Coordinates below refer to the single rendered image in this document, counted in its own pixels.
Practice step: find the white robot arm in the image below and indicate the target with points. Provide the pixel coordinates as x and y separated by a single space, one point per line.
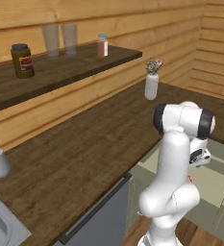
176 166

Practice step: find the steel sink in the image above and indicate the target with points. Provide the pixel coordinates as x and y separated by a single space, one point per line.
1 224

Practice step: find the white vase with flowers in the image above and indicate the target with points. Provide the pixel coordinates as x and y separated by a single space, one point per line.
151 85

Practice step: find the pale green open drawer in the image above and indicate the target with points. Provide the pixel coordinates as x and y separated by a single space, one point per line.
212 189

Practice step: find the clear glass cup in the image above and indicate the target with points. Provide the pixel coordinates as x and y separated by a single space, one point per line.
51 40
69 37

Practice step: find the grey dishwasher front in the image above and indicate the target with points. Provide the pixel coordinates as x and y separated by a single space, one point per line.
104 217

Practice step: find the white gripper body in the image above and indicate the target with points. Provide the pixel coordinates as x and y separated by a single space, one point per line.
206 158

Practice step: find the spice jar with blue lid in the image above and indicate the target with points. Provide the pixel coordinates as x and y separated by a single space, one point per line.
102 46

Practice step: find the brown jar with dark lid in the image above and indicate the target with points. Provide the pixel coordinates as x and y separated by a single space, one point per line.
22 62

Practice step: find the dark wooden wall shelf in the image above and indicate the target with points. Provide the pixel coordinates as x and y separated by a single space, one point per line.
62 72

